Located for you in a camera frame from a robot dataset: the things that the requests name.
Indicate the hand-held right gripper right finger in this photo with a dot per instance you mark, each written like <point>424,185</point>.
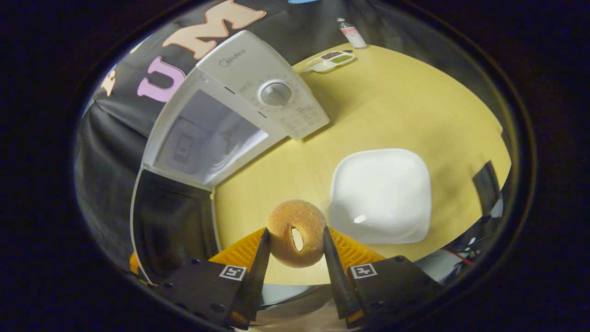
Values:
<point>339,286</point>

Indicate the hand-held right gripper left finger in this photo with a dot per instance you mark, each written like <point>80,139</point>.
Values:
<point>258,276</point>

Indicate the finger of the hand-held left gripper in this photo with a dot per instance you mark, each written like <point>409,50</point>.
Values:
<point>134,263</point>

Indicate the brown doughnut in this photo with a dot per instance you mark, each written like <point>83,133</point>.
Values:
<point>281,226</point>

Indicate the white microwave oven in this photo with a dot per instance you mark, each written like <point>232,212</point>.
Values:
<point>258,69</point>

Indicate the white square plate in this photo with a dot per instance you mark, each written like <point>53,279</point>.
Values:
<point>380,193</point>

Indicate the black backdrop cloth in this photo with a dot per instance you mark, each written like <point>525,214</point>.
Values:
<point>106,147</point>

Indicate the white divided dish with seeds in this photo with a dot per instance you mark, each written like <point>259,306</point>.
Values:
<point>329,62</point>

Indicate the clear bottle with pink label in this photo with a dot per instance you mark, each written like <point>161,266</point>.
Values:
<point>352,34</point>

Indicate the black table bracket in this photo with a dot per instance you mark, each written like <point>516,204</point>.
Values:
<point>486,182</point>

